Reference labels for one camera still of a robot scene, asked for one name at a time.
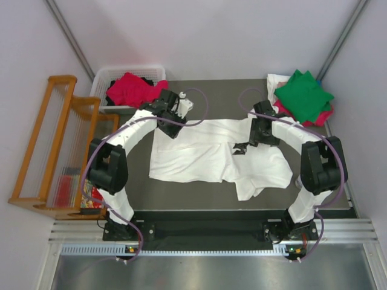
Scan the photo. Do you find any pink t-shirt in basket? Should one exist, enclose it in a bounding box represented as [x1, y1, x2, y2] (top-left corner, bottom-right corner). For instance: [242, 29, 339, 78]
[105, 71, 169, 109]

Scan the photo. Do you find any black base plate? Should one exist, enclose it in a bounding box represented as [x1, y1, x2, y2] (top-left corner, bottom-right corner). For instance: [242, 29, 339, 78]
[102, 210, 318, 250]

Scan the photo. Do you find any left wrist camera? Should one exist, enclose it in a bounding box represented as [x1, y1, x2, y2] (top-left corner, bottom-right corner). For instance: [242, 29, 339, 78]
[173, 92, 194, 118]

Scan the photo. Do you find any folded pink t-shirt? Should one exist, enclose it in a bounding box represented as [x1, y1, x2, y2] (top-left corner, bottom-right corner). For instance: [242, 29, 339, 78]
[273, 100, 334, 127]

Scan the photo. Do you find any colourful book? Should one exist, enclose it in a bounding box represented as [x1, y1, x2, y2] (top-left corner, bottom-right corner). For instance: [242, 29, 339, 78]
[80, 179, 103, 210]

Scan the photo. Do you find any white t-shirt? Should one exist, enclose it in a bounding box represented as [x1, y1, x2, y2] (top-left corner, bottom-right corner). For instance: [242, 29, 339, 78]
[267, 74, 290, 105]
[149, 117, 293, 201]

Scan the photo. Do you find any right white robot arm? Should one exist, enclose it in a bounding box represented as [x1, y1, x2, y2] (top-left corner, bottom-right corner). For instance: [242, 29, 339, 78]
[233, 100, 348, 239]

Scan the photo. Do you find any folded white t-shirt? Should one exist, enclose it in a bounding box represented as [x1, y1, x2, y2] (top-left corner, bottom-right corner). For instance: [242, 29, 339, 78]
[267, 74, 290, 105]

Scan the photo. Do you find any white slotted cable duct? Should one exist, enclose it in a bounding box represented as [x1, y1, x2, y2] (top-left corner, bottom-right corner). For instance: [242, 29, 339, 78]
[60, 243, 302, 257]

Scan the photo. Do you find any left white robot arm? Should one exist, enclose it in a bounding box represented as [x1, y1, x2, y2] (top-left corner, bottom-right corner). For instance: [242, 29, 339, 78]
[85, 89, 194, 240]

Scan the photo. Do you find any purple cable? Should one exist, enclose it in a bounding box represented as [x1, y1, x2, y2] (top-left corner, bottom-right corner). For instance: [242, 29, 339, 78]
[238, 88, 347, 263]
[80, 88, 209, 263]

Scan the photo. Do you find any wooden rack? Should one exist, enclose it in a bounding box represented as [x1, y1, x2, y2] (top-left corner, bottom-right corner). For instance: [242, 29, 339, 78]
[8, 75, 120, 220]

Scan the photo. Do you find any folded green t-shirt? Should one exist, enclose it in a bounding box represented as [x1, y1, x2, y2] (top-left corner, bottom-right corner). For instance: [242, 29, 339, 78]
[275, 69, 334, 124]

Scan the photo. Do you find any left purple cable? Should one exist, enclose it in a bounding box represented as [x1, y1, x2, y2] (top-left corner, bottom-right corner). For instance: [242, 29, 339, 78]
[80, 88, 209, 263]

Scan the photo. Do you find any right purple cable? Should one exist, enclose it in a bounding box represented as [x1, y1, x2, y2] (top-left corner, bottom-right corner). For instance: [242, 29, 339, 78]
[238, 88, 347, 263]

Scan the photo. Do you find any clear plastic cup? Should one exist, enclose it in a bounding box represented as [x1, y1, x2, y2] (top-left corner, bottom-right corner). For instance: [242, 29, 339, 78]
[295, 179, 302, 189]

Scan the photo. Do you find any white plastic laundry basket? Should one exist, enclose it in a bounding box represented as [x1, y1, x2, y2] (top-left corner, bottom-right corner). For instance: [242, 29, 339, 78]
[89, 65, 168, 115]

